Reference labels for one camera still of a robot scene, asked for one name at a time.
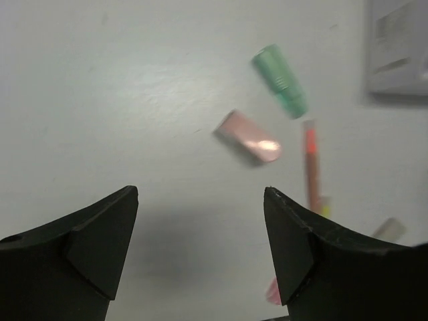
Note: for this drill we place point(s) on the mint green correction tape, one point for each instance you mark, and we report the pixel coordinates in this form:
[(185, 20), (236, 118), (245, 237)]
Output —
[(271, 65)]

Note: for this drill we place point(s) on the pink mini stapler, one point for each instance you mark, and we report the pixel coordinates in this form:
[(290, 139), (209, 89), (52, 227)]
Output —
[(250, 141)]

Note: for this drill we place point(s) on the white left organizer tray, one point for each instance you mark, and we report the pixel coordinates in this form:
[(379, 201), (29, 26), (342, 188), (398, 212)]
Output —
[(397, 47)]

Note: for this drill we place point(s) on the orange pink pen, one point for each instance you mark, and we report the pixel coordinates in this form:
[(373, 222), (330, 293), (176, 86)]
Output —
[(311, 166)]

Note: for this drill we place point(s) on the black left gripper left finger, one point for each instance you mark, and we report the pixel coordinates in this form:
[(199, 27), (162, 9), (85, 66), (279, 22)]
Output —
[(70, 268)]

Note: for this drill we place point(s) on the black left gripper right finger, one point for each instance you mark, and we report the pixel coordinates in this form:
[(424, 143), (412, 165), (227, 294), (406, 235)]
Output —
[(328, 272)]

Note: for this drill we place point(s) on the yellow pen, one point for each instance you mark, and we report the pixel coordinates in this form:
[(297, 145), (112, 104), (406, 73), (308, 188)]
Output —
[(325, 206)]

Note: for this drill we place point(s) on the pink highlighter pen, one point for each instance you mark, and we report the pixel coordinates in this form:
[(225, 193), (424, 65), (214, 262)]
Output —
[(272, 294)]

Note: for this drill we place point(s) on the grey eraser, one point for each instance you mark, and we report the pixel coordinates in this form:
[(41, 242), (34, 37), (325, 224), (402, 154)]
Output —
[(390, 231)]

